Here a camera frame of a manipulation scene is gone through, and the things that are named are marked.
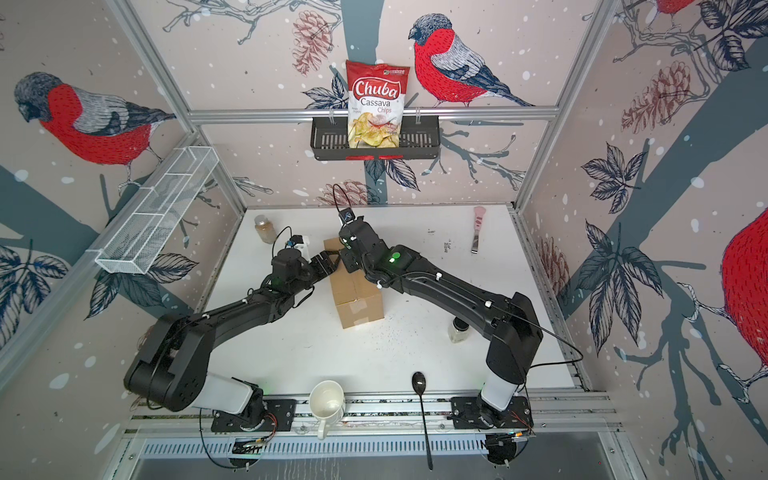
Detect black lid glass jar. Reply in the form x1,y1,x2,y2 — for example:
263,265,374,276
448,317,470,344

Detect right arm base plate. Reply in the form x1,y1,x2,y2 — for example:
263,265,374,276
448,395,534,431

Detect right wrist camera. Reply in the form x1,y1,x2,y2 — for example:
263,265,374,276
338,208,356,225

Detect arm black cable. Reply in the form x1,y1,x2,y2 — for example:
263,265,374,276
197,407,280,471
515,305,586,373

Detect brown cardboard express box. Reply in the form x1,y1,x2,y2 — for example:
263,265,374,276
330,256,385,329

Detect Chuba cassava chips bag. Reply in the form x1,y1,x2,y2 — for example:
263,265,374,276
346,60,410,148

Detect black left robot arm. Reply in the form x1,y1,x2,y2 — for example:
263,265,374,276
123,248,340,414

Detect black wire wall basket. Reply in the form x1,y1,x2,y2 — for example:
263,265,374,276
310,114,441,161

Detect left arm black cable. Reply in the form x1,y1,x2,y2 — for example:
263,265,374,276
197,407,280,471

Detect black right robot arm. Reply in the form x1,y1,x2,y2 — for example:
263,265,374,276
339,208,543,412

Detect aluminium front rail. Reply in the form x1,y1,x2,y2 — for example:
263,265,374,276
123,388,624,437

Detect black long spoon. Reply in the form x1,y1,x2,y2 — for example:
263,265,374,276
411,371,434,471

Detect brown spice jar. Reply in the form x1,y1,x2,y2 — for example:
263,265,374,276
254,214,277,244

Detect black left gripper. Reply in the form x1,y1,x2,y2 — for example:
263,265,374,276
290,251,341,297

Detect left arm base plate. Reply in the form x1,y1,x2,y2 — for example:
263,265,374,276
211,397,297,434

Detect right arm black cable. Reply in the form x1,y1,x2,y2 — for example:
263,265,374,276
515,305,586,373

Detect cream ceramic mug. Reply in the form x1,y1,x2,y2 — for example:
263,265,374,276
309,380,345,440

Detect white wire mesh shelf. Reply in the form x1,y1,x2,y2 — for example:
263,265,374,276
95,146,219,274

